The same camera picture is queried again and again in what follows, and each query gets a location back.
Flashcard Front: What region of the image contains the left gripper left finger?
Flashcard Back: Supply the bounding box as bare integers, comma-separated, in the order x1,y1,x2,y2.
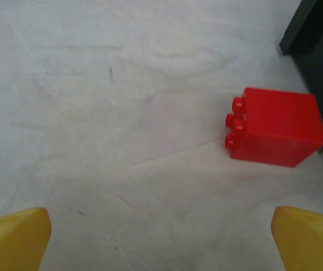
0,207,52,271

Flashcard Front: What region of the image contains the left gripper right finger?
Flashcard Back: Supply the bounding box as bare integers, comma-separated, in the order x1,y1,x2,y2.
271,206,323,271

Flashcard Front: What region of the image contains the red lego brick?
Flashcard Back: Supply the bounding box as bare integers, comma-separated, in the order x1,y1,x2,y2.
224,86,323,168

